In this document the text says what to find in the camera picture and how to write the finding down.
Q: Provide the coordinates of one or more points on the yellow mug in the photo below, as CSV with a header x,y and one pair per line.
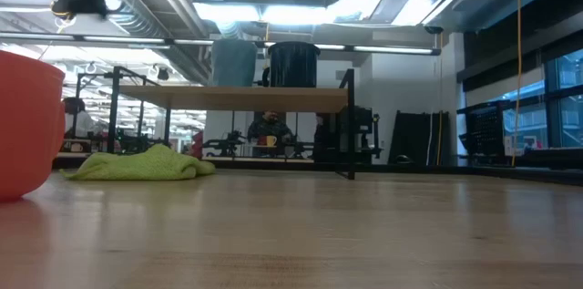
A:
x,y
271,141

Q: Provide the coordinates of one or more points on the black mug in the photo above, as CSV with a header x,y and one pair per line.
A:
x,y
293,65

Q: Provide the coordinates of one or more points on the green terry towel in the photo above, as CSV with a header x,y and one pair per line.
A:
x,y
146,165

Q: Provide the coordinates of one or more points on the horizontal metal frame bar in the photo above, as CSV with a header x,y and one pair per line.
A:
x,y
218,42

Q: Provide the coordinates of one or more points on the wooden shelf with black frame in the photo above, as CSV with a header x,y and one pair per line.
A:
x,y
237,98

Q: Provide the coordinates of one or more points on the black perforated crate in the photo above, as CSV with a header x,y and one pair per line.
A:
x,y
485,131

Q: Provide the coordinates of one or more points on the orange plastic bowl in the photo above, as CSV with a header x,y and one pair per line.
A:
x,y
27,125

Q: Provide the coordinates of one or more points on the person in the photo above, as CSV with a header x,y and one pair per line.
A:
x,y
79,120
269,126

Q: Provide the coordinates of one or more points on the black leaning panel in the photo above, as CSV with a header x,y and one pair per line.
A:
x,y
416,138

